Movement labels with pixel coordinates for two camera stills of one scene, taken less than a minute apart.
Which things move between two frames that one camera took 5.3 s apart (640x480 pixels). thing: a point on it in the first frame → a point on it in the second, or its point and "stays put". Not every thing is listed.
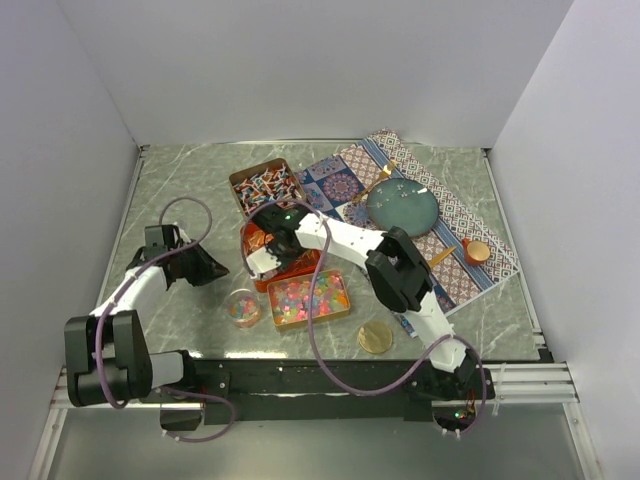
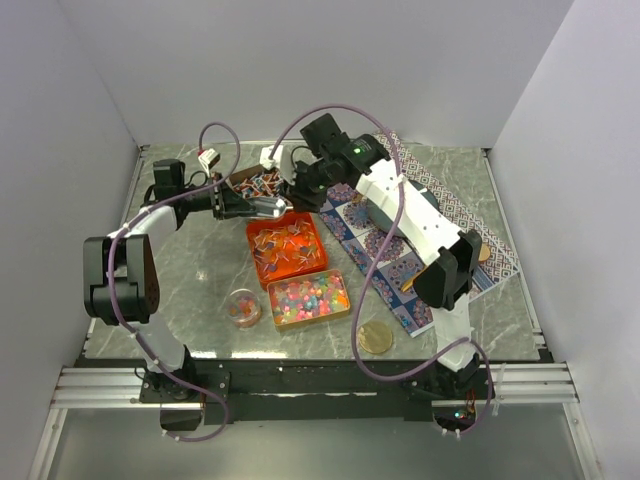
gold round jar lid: (375, 337) stays put
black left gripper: (208, 269) → (229, 203)
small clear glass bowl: (244, 307) stays put
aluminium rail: (524, 384) stays put
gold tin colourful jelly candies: (290, 298) stays put
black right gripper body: (286, 257) → (310, 185)
